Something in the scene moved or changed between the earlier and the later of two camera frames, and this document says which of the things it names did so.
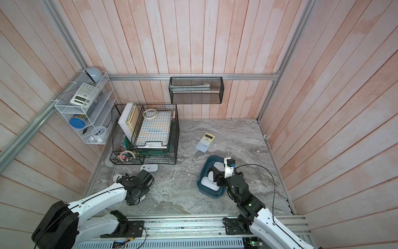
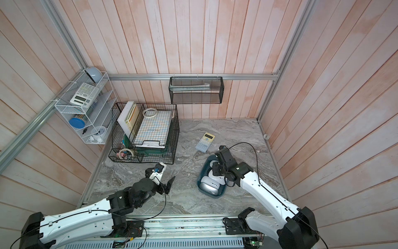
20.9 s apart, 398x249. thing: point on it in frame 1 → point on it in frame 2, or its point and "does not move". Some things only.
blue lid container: x=76 y=123 does not move
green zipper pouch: x=151 y=151 does not move
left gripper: x=131 y=200 → x=161 y=187
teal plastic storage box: x=205 y=166 does not move
